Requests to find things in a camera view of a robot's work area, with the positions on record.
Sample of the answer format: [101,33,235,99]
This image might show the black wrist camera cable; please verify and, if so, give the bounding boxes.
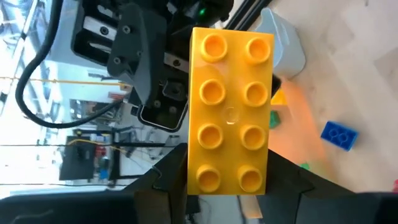
[14,0,125,130]

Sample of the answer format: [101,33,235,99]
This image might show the orange translucent bin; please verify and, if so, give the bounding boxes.
[269,79,330,175]

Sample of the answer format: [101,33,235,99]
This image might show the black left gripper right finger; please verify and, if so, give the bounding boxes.
[257,149,357,224]

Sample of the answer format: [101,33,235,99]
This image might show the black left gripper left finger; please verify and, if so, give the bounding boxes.
[123,142,189,224]

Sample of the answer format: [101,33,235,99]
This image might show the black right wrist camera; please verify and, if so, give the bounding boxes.
[136,102,189,134]

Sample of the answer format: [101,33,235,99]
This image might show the yellow eight-stud toy brick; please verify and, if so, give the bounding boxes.
[187,27,275,196]

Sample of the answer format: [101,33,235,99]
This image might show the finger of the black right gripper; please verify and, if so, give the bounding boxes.
[106,2,169,106]
[271,73,283,99]

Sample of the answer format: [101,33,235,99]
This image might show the small green toy brick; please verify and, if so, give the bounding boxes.
[269,110,282,130]

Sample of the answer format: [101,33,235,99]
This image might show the small dark blue toy brick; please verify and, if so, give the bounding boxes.
[320,120,359,152]

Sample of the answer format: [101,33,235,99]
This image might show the white plastic bin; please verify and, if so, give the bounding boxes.
[253,6,307,80]

